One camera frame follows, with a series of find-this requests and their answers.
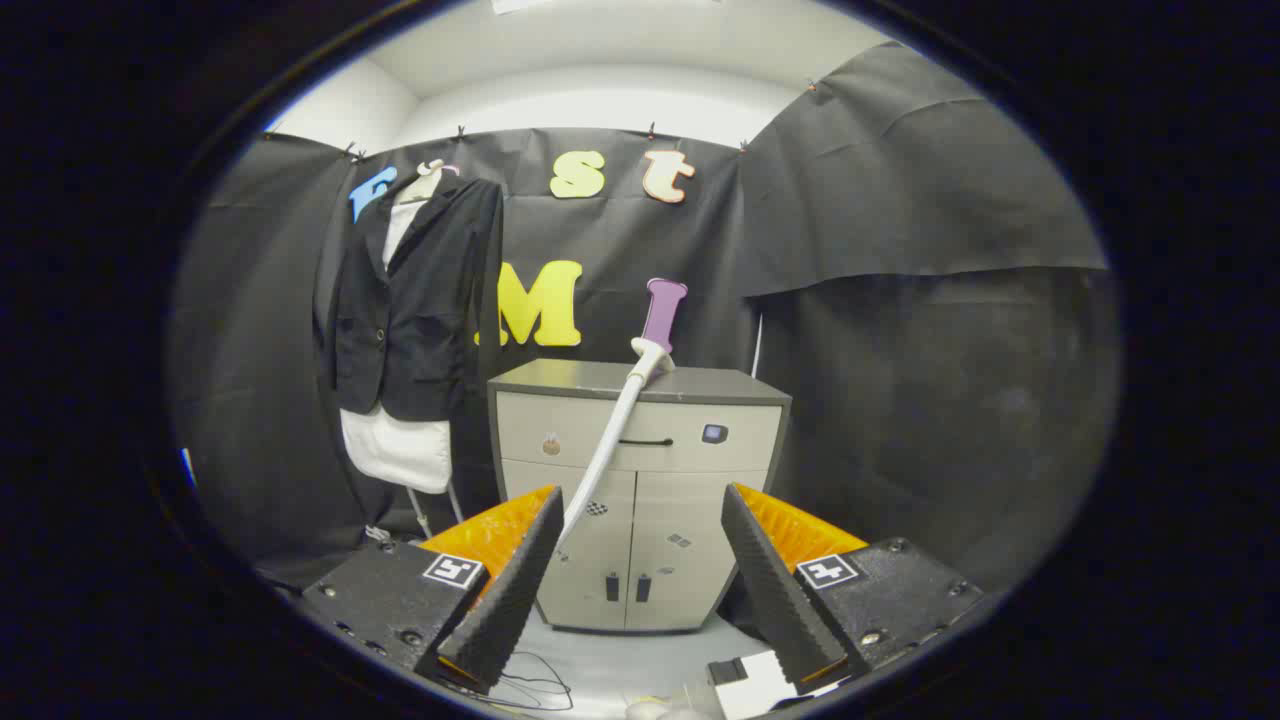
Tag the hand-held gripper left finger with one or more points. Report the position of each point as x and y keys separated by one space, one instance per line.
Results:
x=510 y=600

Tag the white garment steamer head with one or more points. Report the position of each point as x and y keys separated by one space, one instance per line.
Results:
x=620 y=420

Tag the small black object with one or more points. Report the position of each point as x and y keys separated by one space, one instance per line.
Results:
x=727 y=671

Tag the black backdrop cloth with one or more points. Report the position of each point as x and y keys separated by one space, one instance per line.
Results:
x=900 y=400

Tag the white flat box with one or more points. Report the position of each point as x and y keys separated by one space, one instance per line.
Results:
x=760 y=690

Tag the small white clip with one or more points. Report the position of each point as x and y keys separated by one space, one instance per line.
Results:
x=379 y=535

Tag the grey cabinet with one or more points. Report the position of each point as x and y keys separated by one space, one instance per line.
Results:
x=660 y=490

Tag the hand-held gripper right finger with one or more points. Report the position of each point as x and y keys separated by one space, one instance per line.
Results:
x=775 y=600

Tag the black suit jacket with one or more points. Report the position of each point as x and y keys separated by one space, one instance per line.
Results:
x=430 y=300

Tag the white shirt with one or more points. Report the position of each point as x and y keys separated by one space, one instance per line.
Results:
x=395 y=450

